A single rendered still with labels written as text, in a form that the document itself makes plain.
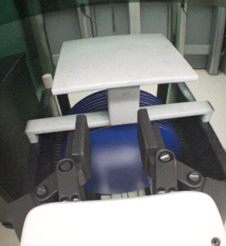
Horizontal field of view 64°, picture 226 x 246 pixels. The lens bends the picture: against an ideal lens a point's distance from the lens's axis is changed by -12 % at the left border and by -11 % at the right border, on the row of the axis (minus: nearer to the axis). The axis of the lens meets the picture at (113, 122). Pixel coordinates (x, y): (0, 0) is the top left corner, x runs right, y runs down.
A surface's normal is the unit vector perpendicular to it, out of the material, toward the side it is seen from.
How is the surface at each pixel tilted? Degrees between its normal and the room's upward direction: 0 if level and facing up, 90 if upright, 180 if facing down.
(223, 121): 0
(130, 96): 93
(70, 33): 90
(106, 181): 93
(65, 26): 90
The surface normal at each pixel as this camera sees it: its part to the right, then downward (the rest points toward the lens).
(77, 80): -0.04, -0.70
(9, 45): 0.06, 0.67
